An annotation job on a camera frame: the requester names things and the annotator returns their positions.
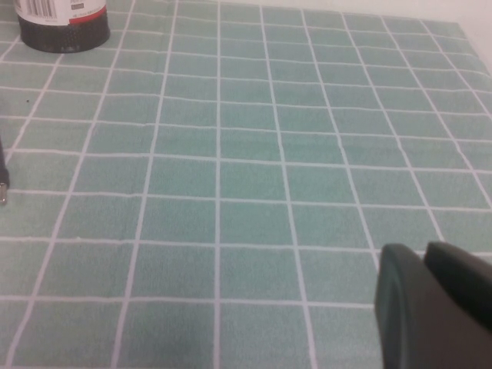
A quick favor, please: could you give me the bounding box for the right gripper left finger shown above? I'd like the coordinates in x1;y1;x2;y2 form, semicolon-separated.
374;244;492;369

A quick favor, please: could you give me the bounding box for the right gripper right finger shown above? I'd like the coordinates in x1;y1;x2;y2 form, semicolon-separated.
424;241;492;337

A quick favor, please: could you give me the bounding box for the black pen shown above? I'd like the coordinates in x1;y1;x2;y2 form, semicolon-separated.
0;134;11;205

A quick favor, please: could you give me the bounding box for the black mesh pen holder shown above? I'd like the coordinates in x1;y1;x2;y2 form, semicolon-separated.
14;0;111;54

